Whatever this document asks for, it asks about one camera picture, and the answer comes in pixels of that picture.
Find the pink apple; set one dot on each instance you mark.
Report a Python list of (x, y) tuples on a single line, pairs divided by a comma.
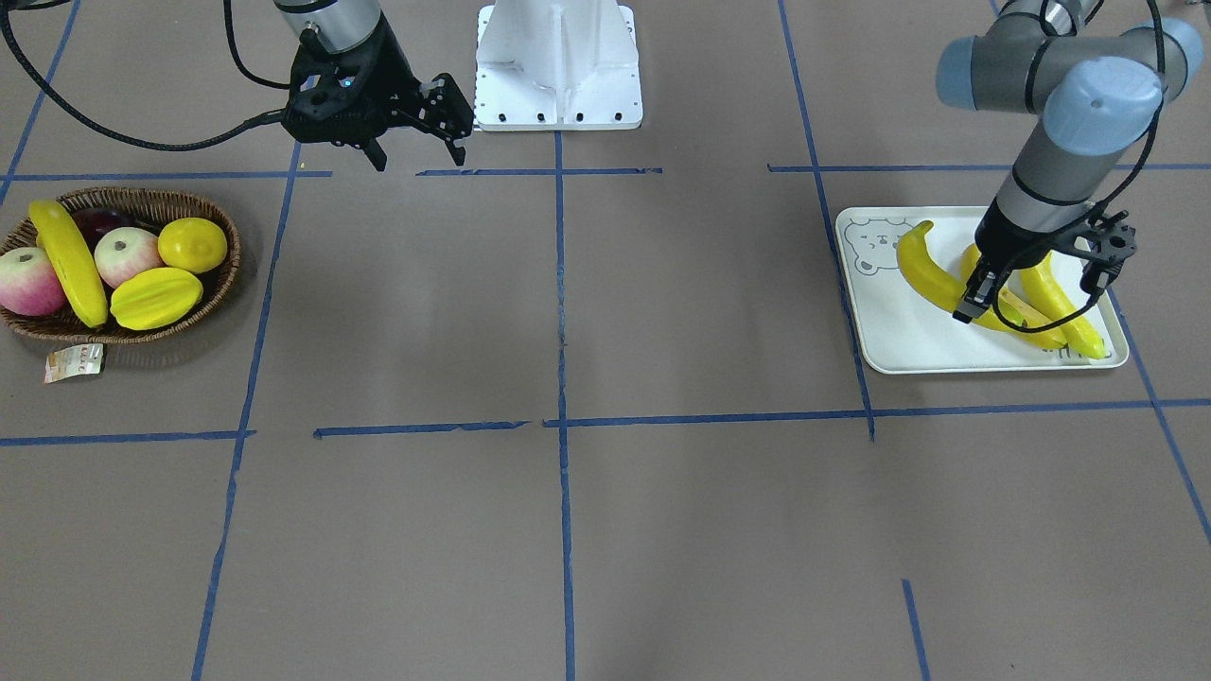
[(124, 253), (29, 283)]

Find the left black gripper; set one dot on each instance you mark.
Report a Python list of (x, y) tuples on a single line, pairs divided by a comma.
[(1009, 236)]

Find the basket paper tag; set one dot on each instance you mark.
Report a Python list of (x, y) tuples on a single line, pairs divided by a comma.
[(85, 359)]

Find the yellow star fruit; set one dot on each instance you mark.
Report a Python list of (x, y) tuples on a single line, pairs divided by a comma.
[(155, 298)]

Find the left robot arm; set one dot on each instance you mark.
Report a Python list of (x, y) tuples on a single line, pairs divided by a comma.
[(1094, 96)]

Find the yellow banana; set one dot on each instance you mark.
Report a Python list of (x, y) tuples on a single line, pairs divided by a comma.
[(1046, 294), (1014, 308), (920, 271), (71, 260)]

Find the dark red mango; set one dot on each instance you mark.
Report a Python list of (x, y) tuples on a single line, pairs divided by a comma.
[(96, 222)]

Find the white bear tray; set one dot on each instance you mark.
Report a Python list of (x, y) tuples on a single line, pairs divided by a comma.
[(902, 334)]

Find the yellow lemon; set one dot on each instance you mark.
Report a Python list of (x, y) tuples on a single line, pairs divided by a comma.
[(197, 245)]

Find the pink apple front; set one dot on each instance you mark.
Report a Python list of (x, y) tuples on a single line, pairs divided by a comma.
[(29, 283)]

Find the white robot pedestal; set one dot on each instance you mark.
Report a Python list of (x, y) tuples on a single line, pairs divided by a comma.
[(557, 66)]

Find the pink apple back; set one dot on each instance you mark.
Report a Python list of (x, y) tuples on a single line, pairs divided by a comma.
[(124, 253)]

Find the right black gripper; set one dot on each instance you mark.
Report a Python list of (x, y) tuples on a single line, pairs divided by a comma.
[(392, 73)]

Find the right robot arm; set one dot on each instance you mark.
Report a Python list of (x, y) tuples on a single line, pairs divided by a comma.
[(342, 25)]

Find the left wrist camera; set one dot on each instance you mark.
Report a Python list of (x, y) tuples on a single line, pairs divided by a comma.
[(1104, 243)]

